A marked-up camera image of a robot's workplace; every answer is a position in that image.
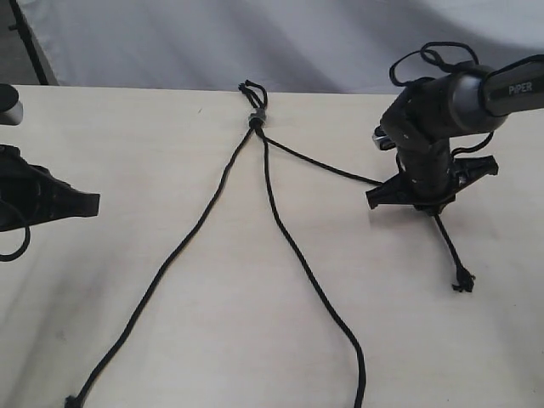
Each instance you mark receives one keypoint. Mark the silver metal ferrule collar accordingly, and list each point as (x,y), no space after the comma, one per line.
(257,119)

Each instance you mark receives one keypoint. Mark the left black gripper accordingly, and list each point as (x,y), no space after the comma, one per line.
(30,193)

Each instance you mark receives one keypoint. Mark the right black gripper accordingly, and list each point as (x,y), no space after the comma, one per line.
(414,122)

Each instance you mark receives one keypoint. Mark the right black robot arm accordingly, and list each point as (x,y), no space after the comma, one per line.
(471,99)

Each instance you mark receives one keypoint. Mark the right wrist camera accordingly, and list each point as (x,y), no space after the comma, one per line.
(381,140)

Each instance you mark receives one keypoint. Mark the grey backdrop cloth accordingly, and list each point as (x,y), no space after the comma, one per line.
(288,46)

